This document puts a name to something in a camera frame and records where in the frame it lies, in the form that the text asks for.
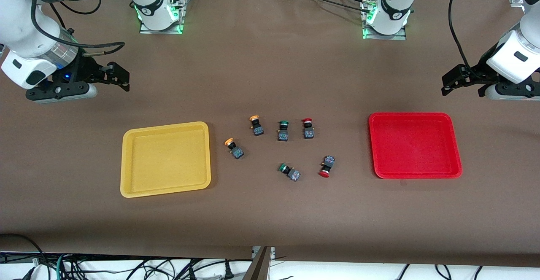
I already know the red plastic tray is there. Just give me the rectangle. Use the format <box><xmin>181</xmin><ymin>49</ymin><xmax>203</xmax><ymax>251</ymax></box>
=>
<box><xmin>368</xmin><ymin>112</ymin><xmax>463</xmax><ymax>180</ymax></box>

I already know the yellow plastic tray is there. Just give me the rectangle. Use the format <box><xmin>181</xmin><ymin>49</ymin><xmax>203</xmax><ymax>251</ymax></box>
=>
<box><xmin>120</xmin><ymin>121</ymin><xmax>211</xmax><ymax>198</ymax></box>

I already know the brown table cover sheet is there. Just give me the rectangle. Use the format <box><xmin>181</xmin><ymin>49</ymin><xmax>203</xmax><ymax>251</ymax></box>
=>
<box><xmin>0</xmin><ymin>0</ymin><xmax>540</xmax><ymax>268</ymax></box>

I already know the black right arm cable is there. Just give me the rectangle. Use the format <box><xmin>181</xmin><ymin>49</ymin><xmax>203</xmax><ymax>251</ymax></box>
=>
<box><xmin>30</xmin><ymin>0</ymin><xmax>126</xmax><ymax>58</ymax></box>

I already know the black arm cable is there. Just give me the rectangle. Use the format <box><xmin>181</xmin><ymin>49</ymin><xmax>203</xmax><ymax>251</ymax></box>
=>
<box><xmin>30</xmin><ymin>0</ymin><xmax>126</xmax><ymax>58</ymax></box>
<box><xmin>448</xmin><ymin>0</ymin><xmax>486</xmax><ymax>75</ymax></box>

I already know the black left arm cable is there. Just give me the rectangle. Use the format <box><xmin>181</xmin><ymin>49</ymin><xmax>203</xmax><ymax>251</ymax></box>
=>
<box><xmin>448</xmin><ymin>0</ymin><xmax>486</xmax><ymax>75</ymax></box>

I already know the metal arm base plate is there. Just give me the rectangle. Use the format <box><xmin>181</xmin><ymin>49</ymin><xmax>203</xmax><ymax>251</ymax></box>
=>
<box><xmin>139</xmin><ymin>0</ymin><xmax>185</xmax><ymax>35</ymax></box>
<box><xmin>362</xmin><ymin>1</ymin><xmax>408</xmax><ymax>41</ymax></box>

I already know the yellow push button switch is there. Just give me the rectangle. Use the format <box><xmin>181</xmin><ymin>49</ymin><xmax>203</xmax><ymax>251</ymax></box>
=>
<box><xmin>224</xmin><ymin>138</ymin><xmax>245</xmax><ymax>160</ymax></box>
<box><xmin>249</xmin><ymin>116</ymin><xmax>265</xmax><ymax>137</ymax></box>

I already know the black looped floor cable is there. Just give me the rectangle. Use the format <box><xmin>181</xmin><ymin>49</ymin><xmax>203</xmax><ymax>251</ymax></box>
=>
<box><xmin>0</xmin><ymin>233</ymin><xmax>47</xmax><ymax>280</ymax></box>

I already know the teal floor cable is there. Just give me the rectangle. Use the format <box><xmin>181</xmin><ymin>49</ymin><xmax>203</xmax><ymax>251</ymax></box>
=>
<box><xmin>56</xmin><ymin>253</ymin><xmax>68</xmax><ymax>280</ymax></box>

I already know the black plug cable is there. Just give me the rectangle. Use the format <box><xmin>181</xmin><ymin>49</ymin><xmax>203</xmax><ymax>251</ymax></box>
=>
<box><xmin>198</xmin><ymin>259</ymin><xmax>237</xmax><ymax>280</ymax></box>

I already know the metal frame beam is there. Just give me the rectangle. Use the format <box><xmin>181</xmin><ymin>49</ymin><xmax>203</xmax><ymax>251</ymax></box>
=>
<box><xmin>242</xmin><ymin>246</ymin><xmax>271</xmax><ymax>280</ymax></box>

